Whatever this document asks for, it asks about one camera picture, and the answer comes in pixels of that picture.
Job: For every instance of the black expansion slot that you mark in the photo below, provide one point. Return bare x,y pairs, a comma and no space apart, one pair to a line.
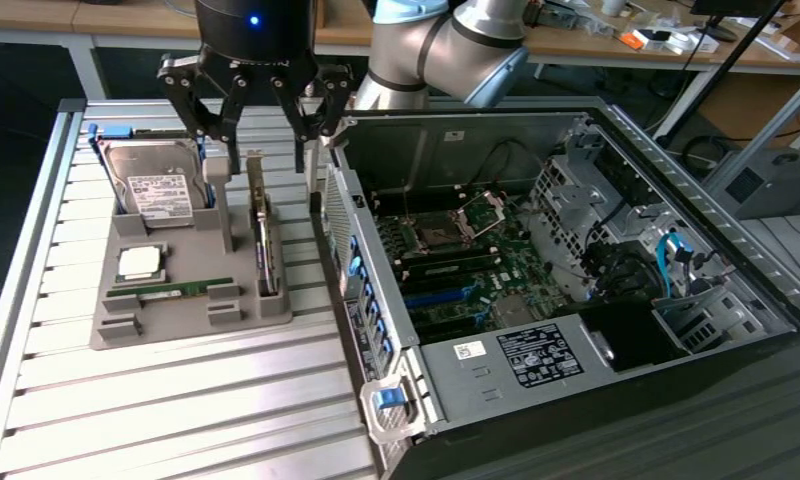
446,325

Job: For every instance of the small orange box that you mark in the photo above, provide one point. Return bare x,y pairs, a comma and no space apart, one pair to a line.
632,40

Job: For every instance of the aluminium profile frame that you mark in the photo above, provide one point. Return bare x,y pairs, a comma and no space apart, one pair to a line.
796,107

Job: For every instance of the graphics card with metal bracket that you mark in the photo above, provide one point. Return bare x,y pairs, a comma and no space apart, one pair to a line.
266,250

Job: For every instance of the perforated metal drive cage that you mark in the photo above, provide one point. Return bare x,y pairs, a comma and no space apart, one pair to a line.
566,200

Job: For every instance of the blue expansion slot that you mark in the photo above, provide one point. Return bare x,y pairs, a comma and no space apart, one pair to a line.
440,296

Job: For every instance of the black RAM slot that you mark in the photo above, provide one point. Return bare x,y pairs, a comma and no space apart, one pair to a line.
440,256

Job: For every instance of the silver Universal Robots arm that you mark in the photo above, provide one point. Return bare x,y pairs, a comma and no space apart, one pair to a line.
453,45

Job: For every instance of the silver hard disk drive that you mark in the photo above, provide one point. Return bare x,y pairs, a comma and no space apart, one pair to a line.
159,170

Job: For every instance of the open black PC case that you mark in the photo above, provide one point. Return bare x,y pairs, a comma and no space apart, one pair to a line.
573,430

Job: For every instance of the flat white box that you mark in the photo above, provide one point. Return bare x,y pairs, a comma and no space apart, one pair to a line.
689,45

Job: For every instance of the silver CPU chip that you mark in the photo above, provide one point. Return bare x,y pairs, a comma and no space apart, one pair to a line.
138,262

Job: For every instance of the green RAM stick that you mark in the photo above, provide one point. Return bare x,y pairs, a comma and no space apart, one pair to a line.
186,288

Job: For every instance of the blue case latch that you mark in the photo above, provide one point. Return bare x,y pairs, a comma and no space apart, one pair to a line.
386,397

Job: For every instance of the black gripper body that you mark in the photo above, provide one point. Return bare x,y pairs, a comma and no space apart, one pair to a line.
256,35

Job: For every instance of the cluttered wooden desk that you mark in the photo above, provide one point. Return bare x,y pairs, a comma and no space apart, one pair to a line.
600,47

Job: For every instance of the grey computer tower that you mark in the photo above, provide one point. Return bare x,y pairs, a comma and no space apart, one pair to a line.
773,185

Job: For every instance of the grey power supply unit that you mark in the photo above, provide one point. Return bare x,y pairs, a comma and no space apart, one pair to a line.
480,390

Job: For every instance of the open socket cover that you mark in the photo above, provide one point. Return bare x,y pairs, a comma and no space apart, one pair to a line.
482,212

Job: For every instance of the black labelled RAM stick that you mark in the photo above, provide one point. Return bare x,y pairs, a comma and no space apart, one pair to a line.
453,270

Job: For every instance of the CPU socket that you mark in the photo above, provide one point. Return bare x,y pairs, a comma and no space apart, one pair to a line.
436,235

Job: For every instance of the green motherboard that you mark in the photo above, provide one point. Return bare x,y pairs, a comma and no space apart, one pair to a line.
533,285

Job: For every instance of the wooden desk with grey legs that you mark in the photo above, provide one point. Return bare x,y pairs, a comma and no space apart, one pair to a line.
39,25

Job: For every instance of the white cup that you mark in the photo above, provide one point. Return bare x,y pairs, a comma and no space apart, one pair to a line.
614,6

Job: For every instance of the black monitor stand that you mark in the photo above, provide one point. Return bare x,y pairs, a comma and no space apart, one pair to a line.
716,32

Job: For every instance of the grey parts rack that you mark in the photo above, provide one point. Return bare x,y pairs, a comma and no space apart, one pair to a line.
193,250

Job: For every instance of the metal disk bay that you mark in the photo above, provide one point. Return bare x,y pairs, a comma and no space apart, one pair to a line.
713,320

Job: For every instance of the black slanted tripod pole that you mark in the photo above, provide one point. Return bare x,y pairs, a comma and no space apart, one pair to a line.
732,57

